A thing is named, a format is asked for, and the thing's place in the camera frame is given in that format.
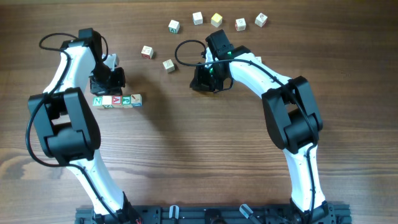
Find plain wooden block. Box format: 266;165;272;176
102;95;113;108

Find wooden block far right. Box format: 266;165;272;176
255;12;268;27

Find wooden block red picture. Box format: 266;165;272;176
235;18;246;32

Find green picture block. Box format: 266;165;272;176
122;95;133;108

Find wooden block red stripes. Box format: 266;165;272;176
162;59;175;73

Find wooden block blue picture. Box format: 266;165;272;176
131;94;142;107

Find camera cable black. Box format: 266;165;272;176
174;39;317;224
25;32;121;223

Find yellow wooden block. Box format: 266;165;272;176
211;13;223;27

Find left camera cable black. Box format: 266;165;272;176
25;32;121;223

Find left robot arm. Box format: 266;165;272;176
25;28;142;223

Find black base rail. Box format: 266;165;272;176
75;203;353;224

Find white wooden block top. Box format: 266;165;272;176
192;12;203;25

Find red A block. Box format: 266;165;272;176
112;96;122;108

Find right camera cable black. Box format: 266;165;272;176
174;39;317;224

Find wooden block teal side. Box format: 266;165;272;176
168;20;180;34

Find wooden block red left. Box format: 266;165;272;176
141;45;154;59

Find green N block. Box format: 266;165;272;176
92;96;103;108

